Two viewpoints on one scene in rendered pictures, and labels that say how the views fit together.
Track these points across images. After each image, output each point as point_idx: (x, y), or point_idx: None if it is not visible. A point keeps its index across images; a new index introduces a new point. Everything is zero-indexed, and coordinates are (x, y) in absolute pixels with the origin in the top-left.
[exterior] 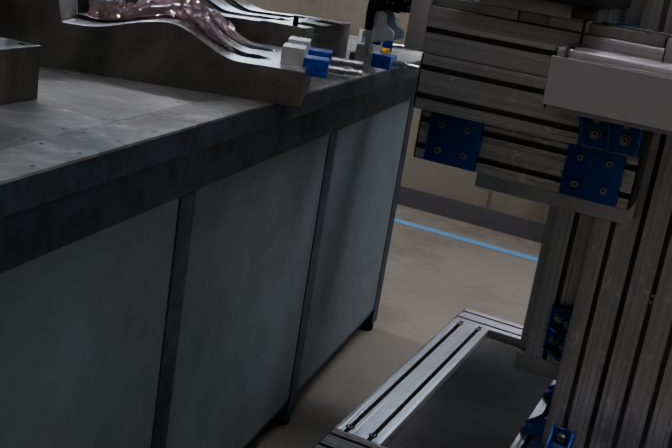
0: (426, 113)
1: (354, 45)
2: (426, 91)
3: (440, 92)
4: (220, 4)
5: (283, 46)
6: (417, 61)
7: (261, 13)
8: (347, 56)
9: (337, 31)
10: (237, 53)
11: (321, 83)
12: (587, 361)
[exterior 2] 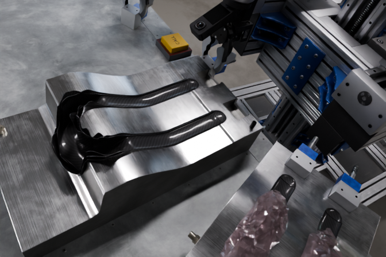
0: (342, 140)
1: (94, 5)
2: (366, 144)
3: (373, 140)
4: (148, 123)
5: (357, 206)
6: (151, 8)
7: (166, 100)
8: (146, 46)
9: (211, 76)
10: (321, 226)
11: (267, 146)
12: (315, 145)
